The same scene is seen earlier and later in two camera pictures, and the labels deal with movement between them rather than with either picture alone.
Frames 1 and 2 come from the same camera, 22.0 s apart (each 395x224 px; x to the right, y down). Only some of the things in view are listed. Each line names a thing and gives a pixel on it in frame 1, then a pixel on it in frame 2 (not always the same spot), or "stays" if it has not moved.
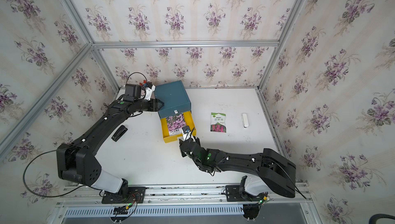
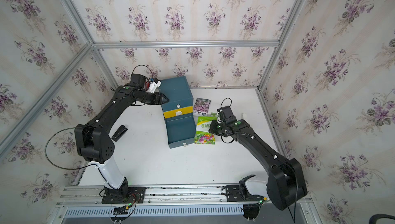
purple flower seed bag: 175,123 to 201,106
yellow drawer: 189,122 to 178,112
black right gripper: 181,145 to 211,128
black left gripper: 154,105 to 160,100
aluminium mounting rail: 80,196 stays
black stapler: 120,131 stays
